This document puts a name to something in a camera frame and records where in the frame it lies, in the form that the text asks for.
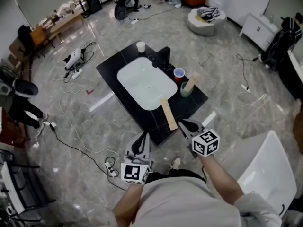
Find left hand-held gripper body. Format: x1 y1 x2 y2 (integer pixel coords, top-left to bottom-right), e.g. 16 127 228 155
121 155 153 185

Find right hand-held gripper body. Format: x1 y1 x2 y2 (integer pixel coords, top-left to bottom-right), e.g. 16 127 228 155
187 128 220 159

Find wooden stick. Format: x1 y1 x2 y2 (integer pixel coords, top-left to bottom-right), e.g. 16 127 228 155
160 98 178 131

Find wooden block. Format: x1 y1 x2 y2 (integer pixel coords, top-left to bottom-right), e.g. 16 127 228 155
184 70 201 92

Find person's left forearm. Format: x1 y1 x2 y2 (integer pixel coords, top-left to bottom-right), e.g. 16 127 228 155
112 183 145 227

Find person's right forearm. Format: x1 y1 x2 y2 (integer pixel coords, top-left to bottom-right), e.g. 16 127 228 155
198 154 244 200

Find black vanity counter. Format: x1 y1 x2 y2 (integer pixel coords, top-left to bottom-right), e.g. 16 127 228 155
96 40 209 147

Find person's white shoe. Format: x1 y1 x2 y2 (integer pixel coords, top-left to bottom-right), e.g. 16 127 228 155
170 157 182 170

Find green cup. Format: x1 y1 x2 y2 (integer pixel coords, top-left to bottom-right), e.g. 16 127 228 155
180 80 195 97

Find person's black shorts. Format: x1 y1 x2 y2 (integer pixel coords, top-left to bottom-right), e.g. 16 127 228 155
146 168 206 183

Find red plastic cup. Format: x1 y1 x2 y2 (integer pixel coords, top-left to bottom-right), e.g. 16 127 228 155
173 67 186 82

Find person's white shirt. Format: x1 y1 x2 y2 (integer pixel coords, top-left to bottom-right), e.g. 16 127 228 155
111 175 284 227

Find white sink basin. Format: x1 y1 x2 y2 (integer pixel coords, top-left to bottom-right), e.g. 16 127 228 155
116 56 178 111

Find white plastic chair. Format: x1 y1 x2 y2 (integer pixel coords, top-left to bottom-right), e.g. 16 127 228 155
236 130 298 219

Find black faucet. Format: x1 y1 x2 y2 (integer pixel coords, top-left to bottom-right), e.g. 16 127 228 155
151 46 171 68

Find grey beanbag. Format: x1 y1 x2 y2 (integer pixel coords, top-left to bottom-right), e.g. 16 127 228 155
187 6 227 37

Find white device with black base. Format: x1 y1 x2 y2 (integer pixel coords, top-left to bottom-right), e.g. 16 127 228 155
63 47 86 70

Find dark green bathtub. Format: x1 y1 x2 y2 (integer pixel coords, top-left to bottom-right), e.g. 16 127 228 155
278 50 303 101

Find striped black white clothing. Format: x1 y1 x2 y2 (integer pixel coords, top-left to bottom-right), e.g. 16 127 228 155
196 6 221 22

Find white cabinet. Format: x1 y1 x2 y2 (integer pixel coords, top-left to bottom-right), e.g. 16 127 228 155
239 12 280 52

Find brown wooden cabinet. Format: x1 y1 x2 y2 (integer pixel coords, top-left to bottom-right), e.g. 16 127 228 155
0 107 31 148

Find orange chair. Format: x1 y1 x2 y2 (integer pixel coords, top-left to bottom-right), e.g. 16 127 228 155
29 26 56 56

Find long wooden table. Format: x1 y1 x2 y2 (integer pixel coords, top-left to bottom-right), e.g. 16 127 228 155
41 8 85 42

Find black office chair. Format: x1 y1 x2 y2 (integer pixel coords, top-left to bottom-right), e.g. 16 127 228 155
17 24 36 56

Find cardboard box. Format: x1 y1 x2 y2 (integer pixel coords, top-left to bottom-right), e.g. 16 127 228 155
8 35 27 63

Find grey roller blind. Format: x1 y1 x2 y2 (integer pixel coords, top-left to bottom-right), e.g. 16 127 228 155
11 0 80 28

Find long black floor cable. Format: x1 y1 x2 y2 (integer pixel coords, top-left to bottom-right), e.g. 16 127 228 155
51 124 128 191

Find white floor cable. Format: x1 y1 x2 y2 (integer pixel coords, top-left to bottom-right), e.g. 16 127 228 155
59 83 120 160

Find black frame shelf rack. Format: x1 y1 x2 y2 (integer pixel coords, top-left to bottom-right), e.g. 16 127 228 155
0 149 57 214

